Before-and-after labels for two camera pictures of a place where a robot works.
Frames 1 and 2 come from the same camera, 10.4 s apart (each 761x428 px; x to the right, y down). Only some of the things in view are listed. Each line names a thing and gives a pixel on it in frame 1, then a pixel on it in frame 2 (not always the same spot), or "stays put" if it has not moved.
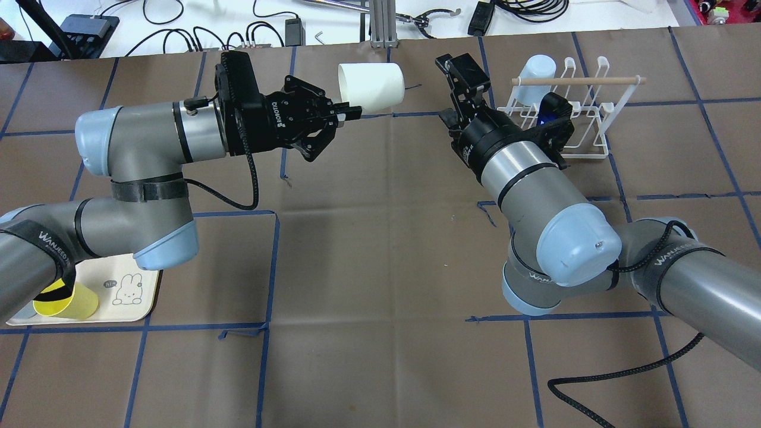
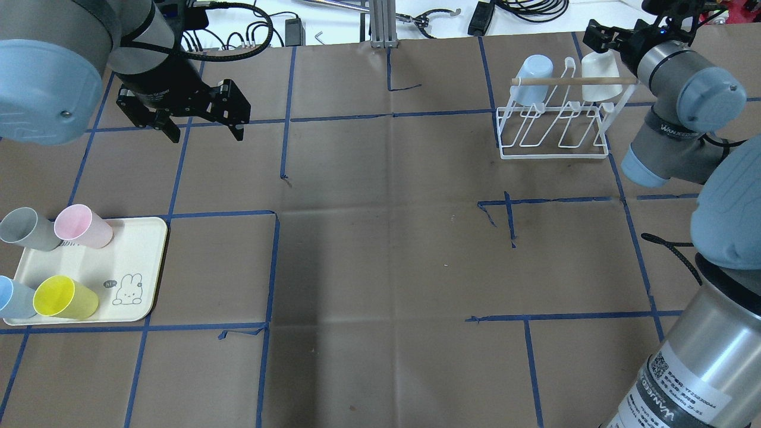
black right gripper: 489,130 to 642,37
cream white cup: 373,86 to 604,65
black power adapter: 481,18 stays put
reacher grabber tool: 423,19 stays put
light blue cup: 537,66 stays put
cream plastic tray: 126,292 stays put
